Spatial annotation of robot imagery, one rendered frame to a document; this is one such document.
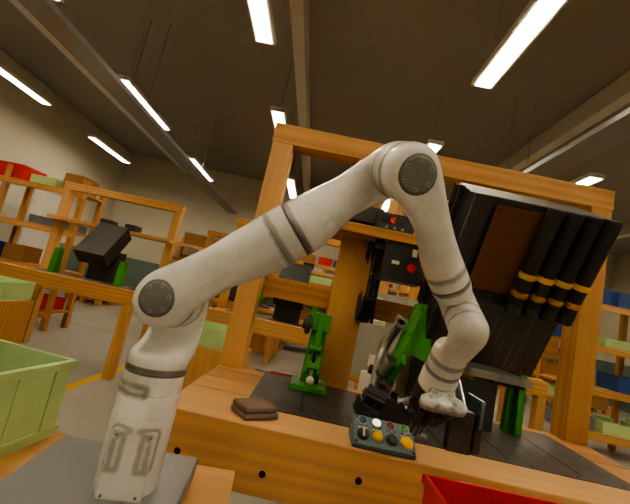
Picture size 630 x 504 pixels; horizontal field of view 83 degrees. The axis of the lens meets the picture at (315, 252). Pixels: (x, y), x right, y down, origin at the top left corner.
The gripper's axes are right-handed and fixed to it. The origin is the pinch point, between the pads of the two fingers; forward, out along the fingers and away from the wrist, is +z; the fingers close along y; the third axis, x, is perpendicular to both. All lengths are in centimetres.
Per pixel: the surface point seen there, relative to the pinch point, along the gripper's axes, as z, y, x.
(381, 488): 13.0, 5.0, 7.5
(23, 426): 6, 82, 16
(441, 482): 0.2, -3.7, 11.4
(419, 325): -4.5, -4.2, -32.9
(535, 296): -24.0, -29.5, -29.7
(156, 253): 535, 549, -872
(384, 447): 6.3, 5.7, 2.0
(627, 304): 155, -407, -410
